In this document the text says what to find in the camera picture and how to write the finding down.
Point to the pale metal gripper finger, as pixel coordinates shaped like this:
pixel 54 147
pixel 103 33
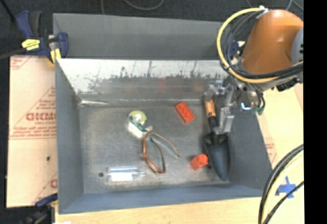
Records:
pixel 210 92
pixel 226 119

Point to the red flat block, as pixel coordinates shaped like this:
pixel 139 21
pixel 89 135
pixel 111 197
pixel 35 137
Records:
pixel 185 112

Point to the orange-red small block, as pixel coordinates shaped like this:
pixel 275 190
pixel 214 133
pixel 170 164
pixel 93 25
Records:
pixel 199 162

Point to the white and green round container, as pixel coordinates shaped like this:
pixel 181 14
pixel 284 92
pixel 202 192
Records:
pixel 136 122

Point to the grey metal bin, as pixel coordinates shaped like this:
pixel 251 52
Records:
pixel 115 146

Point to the clear plastic bottle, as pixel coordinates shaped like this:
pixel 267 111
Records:
pixel 122 174

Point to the black cylinder on white bracket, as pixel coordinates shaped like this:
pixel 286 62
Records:
pixel 284 86

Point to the brown frame sunglasses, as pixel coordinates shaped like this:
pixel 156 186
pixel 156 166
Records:
pixel 150 161

